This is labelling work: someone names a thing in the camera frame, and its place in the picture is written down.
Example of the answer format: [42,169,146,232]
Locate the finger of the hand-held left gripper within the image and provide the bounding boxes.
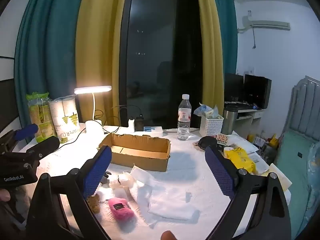
[24,136,61,160]
[0,124,39,155]

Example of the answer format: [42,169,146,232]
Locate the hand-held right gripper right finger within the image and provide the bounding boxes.
[204,145,292,240]

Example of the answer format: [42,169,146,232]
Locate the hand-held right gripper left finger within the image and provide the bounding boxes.
[25,145,113,240]

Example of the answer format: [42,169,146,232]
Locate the grey dark sock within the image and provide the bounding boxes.
[100,171,112,184]

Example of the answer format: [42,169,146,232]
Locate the white fluffy ball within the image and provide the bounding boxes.
[109,171,137,189]

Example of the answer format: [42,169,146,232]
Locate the brown fuzzy toy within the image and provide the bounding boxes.
[87,194,101,214]

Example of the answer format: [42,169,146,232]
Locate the cardboard box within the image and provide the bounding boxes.
[97,132,171,172]

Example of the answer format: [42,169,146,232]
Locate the pink plush pouch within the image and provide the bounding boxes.
[107,197,135,224]

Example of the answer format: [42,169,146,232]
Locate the white cloth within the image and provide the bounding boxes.
[147,185,201,221]

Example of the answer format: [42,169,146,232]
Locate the green paper cup pack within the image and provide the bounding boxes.
[26,92,58,139]

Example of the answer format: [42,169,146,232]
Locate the yellow packet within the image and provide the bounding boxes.
[223,146,257,175]

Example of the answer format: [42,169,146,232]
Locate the white textured tablecloth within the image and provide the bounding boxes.
[25,125,292,240]

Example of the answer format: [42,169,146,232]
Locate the black zip pouch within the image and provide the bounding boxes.
[197,135,218,151]

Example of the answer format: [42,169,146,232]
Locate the white paper cup pack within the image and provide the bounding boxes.
[49,97,81,143]

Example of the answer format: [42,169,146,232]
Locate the red dotted card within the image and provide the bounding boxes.
[215,133,229,146]

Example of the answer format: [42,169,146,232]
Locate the loose paper sheets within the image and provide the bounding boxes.
[225,130,292,204]

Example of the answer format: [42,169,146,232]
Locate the white plastic basket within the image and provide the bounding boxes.
[199,114,224,138]

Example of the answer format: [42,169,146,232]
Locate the steel trash bin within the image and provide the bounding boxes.
[221,105,241,136]

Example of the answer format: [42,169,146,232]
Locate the clear water bottle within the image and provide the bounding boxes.
[177,94,193,141]

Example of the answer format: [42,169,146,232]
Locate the white computer desk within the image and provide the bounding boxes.
[224,101,263,137]

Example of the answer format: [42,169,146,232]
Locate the black power adapter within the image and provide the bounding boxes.
[135,115,145,132]

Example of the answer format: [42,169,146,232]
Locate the blue plastic bag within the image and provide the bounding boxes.
[193,102,213,117]

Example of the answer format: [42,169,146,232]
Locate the white desk lamp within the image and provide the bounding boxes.
[74,85,112,139]

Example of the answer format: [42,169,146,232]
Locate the green bed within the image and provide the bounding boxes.
[274,129,320,233]

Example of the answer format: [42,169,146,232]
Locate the teal curtain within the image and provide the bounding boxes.
[14,0,87,122]
[209,0,238,76]

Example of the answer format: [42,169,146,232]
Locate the black monitor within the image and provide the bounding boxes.
[224,73,244,103]
[243,74,272,110]

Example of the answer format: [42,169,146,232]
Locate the grey folding rack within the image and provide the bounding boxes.
[282,75,320,142]

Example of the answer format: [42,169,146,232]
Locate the dark window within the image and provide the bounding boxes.
[118,0,203,128]

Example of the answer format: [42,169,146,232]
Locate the white air conditioner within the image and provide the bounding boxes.
[241,15,291,32]

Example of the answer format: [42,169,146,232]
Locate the black cable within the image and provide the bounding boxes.
[54,105,140,153]

